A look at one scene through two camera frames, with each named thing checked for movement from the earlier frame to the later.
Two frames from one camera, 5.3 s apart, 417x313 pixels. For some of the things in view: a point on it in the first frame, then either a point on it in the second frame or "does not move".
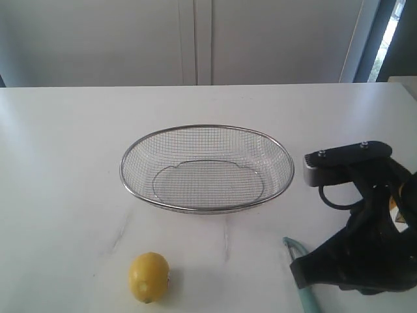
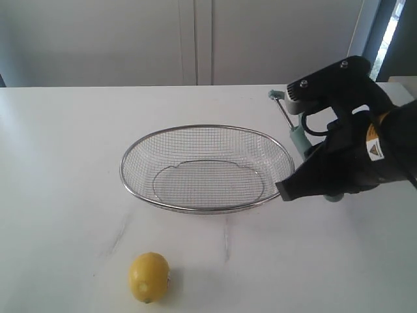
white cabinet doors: x=71 y=43 does not move
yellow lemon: x=148 y=277 does not move
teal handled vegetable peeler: x=309 y=298 -> x=300 y=137
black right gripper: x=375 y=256 -> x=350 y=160
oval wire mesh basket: x=209 y=169 does not move
